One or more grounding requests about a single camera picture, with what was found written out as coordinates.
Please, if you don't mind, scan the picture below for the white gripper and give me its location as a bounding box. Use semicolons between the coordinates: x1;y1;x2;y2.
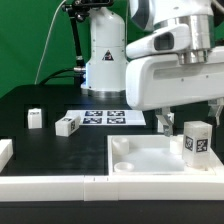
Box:
126;24;224;137

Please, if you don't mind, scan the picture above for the white square tabletop panel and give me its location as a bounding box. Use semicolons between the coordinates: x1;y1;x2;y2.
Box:
107;135;216;176

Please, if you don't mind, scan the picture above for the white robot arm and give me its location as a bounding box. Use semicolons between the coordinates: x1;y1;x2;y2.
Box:
82;0;224;135

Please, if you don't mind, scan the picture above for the white right fence piece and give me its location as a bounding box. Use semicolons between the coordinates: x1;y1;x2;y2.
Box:
210;149;224;177

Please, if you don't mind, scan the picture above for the white fence piece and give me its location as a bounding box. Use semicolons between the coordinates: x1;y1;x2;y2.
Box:
0;139;13;172
210;149;224;177

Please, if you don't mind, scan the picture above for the white fiducial marker sheet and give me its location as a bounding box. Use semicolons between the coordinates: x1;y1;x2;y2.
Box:
66;110;146;126

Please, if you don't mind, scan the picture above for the white left fence piece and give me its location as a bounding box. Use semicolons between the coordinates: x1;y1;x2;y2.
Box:
0;139;13;172

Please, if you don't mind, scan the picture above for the black cable bundle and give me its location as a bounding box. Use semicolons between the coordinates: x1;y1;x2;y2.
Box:
39;67;87;86

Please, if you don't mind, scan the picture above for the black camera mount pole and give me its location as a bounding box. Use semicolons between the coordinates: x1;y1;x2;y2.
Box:
62;0;114;68

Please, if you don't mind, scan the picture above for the white front fence wall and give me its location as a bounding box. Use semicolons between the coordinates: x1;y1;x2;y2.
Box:
0;175;224;202

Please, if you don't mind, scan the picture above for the grey cable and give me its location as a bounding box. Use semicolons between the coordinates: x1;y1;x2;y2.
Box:
34;0;68;86

